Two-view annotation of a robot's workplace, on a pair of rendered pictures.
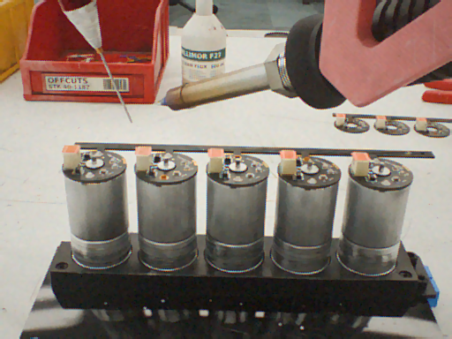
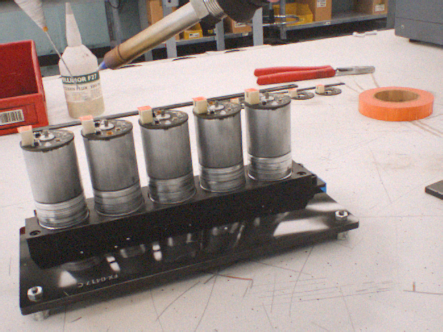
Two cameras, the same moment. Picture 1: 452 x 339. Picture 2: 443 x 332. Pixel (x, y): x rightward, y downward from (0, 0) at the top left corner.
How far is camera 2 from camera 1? 6 cm
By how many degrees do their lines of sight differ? 16
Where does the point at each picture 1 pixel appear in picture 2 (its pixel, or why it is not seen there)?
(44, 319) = (34, 275)
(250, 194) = (179, 132)
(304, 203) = (221, 131)
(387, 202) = (279, 118)
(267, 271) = (203, 195)
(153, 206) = (105, 159)
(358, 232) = (263, 147)
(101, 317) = (83, 261)
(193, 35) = (71, 63)
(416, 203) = not seen: hidden behind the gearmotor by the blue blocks
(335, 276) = (254, 186)
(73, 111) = not seen: outside the picture
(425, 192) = not seen: hidden behind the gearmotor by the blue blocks
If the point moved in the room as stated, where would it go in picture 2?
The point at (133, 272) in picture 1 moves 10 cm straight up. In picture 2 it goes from (98, 221) to (58, 7)
